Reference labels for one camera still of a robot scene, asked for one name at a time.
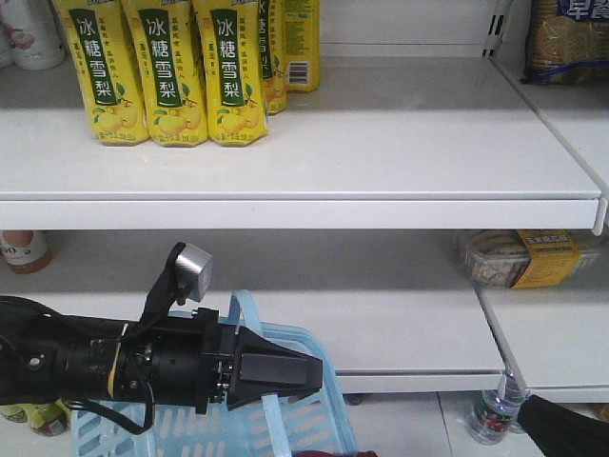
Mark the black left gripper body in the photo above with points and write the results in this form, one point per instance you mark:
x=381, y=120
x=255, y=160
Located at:
x=187, y=359

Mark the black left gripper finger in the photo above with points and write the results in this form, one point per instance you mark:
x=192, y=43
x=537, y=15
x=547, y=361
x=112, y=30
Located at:
x=261, y=367

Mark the light blue plastic basket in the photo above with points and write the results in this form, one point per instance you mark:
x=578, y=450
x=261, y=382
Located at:
x=271, y=427

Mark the red coca cola bottle can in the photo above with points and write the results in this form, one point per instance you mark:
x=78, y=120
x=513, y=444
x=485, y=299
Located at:
x=323, y=453

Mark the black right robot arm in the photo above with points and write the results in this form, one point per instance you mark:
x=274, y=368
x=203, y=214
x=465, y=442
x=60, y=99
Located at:
x=558, y=431

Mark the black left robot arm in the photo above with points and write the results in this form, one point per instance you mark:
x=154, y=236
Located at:
x=47, y=356

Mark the white metal shelving unit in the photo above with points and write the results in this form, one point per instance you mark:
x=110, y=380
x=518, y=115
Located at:
x=343, y=219

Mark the peach C100 drink bottle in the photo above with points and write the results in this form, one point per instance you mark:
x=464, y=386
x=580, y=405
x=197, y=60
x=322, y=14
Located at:
x=25, y=251

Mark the clear water bottle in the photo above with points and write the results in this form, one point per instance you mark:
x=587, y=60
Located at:
x=494, y=410

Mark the biscuit box yellow band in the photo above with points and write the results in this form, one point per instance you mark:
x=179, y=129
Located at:
x=527, y=258

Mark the biscuit bag blue trim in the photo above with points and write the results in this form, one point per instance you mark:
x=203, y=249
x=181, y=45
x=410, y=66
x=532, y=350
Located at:
x=567, y=42

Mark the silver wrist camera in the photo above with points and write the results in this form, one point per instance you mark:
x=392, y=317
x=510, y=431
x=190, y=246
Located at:
x=194, y=272

